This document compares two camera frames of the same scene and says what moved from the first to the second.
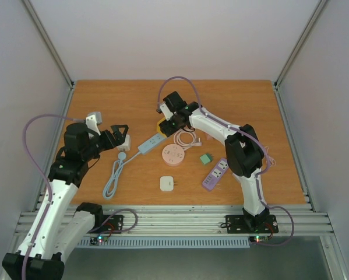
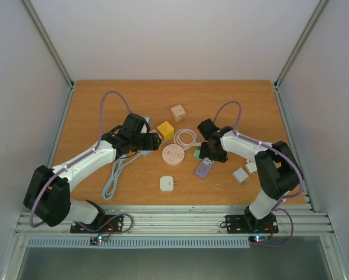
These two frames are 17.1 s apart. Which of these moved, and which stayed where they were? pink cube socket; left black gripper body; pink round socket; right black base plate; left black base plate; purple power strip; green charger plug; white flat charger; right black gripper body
Moved: left black gripper body; green charger plug; pink cube socket; purple power strip; right black gripper body
Stayed: left black base plate; right black base plate; white flat charger; pink round socket
